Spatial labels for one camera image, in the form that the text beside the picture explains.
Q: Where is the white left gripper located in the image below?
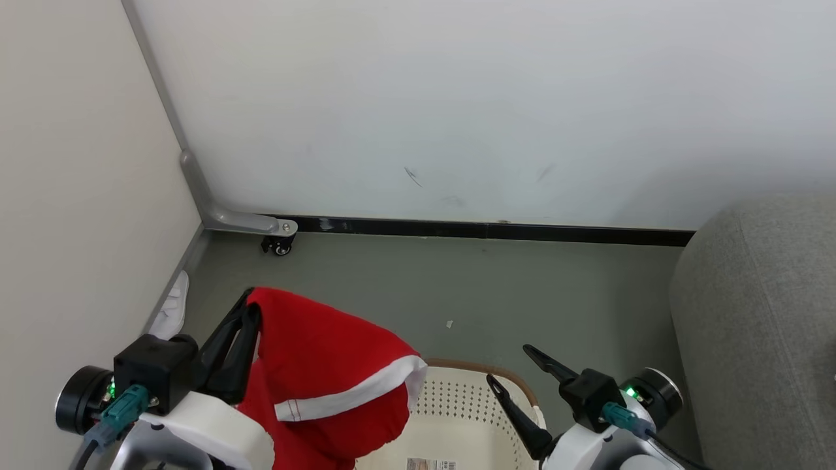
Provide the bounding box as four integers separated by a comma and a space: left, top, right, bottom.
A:
140, 289, 275, 470

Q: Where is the grey metal floor rail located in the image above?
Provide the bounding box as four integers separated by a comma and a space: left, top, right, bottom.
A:
140, 225, 211, 334

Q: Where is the white slipper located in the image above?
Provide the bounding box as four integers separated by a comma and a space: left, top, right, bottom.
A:
155, 270, 191, 341

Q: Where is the grey metal corner post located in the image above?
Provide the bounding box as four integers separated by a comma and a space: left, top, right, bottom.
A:
121, 0, 197, 157

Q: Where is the grey fabric sofa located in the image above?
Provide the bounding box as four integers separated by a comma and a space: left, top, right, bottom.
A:
669, 193, 836, 470

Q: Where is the black baseboard strip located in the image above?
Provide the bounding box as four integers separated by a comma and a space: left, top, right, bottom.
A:
287, 217, 696, 247

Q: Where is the silver metal partition foot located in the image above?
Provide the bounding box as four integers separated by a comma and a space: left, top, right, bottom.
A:
180, 150, 299, 237

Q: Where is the red garment with white trim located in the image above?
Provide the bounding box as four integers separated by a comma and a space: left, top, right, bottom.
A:
236, 286, 428, 470

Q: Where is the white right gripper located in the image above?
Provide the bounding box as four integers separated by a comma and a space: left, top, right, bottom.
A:
487, 345, 621, 470

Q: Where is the cream perforated laundry basket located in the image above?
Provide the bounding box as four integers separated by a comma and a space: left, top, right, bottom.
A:
356, 358, 548, 470

